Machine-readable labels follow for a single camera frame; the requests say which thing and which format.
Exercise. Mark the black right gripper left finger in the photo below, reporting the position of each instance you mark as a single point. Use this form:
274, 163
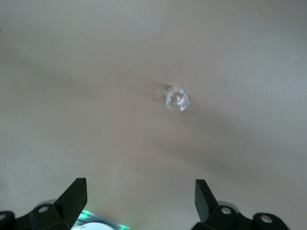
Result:
67, 203

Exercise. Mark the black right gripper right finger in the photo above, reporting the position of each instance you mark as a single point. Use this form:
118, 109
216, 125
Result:
206, 203

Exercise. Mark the clear glass cup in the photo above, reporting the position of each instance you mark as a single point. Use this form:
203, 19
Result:
177, 98

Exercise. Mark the brown table cover mat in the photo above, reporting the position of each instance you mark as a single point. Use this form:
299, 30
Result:
96, 95

